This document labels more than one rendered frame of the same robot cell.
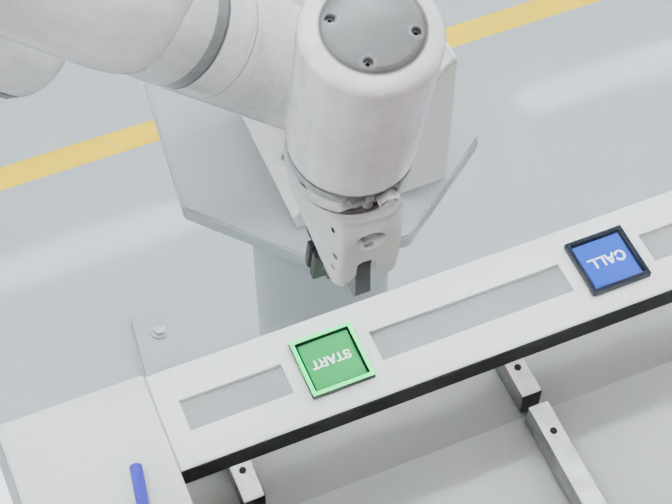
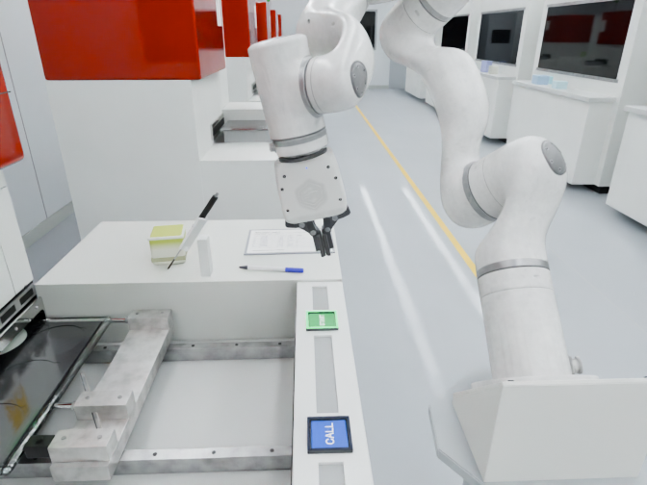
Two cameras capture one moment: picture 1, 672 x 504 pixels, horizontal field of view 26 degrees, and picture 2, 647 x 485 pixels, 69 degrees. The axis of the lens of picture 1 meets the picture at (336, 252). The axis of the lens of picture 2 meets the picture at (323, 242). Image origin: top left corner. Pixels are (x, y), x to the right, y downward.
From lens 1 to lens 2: 123 cm
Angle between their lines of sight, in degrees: 81
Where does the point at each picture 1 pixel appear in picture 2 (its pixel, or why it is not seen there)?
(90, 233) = not seen: outside the picture
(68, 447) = (321, 263)
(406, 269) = not seen: outside the picture
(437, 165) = (483, 463)
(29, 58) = (445, 191)
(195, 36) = (484, 255)
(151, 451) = (307, 275)
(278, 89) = (488, 326)
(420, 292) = (345, 355)
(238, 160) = not seen: hidden behind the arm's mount
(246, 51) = (492, 289)
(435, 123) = (488, 423)
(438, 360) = (302, 350)
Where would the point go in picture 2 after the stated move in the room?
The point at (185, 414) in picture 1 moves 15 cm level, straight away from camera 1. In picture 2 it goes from (321, 288) to (395, 293)
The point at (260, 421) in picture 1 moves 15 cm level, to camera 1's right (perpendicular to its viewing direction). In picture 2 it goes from (305, 300) to (271, 344)
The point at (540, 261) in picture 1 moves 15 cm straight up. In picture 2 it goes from (344, 405) to (346, 313)
